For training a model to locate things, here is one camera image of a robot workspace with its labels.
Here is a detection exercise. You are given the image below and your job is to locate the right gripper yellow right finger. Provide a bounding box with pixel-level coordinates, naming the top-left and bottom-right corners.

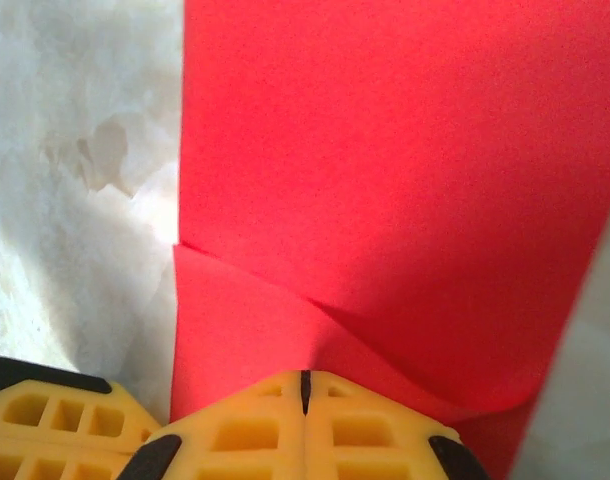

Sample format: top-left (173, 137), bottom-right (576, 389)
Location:
top-left (303, 369), bottom-right (494, 480)

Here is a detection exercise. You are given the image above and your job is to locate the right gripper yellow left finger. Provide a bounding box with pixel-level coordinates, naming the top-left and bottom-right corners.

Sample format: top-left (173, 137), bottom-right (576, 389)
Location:
top-left (115, 369), bottom-right (306, 480)

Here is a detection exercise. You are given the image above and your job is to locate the red paper sheet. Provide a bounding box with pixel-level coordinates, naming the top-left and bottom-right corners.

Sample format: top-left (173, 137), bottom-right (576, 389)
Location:
top-left (167, 0), bottom-right (610, 480)

